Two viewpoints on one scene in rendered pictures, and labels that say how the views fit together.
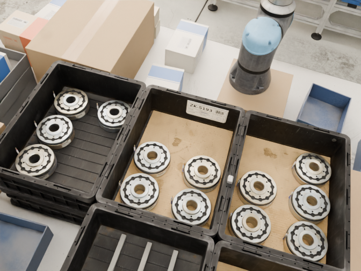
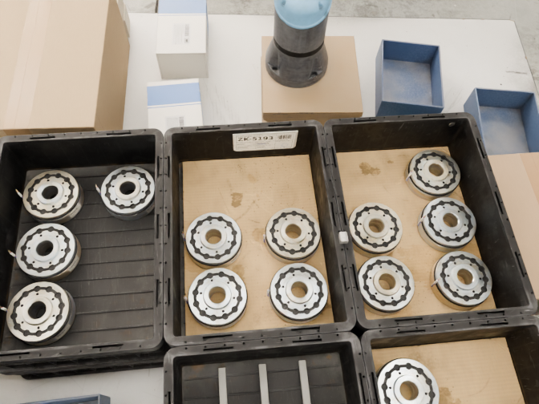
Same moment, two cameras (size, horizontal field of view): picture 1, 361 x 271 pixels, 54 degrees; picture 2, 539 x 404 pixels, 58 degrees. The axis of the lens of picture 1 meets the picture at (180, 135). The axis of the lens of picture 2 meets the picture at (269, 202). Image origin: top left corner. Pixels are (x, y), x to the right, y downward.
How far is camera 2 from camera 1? 0.22 m
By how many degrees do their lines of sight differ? 14
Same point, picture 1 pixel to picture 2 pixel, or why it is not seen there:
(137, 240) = (242, 367)
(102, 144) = (130, 244)
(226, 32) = not seen: outside the picture
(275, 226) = (414, 271)
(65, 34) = not seen: outside the picture
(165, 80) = (178, 106)
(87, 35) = (27, 74)
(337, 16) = not seen: outside the picture
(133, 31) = (100, 44)
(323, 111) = (406, 75)
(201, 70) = (217, 66)
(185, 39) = (179, 28)
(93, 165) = (131, 281)
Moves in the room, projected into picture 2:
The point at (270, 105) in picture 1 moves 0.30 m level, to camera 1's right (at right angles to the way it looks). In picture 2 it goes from (339, 94) to (454, 70)
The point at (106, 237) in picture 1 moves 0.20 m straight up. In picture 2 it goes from (196, 381) to (183, 365)
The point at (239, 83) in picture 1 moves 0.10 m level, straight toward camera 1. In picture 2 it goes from (287, 74) to (291, 110)
